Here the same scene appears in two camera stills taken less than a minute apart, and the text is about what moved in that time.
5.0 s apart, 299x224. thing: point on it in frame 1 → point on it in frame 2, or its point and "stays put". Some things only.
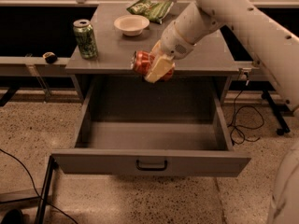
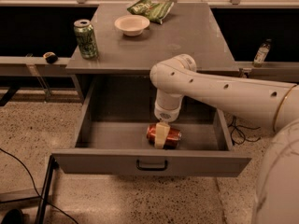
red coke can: [140, 61] → [173, 138]
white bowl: [131, 24] stays put
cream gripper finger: [163, 64] → [162, 133]
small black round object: [49, 57] stays put
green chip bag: [155, 11] stays put
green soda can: [86, 39] stays put
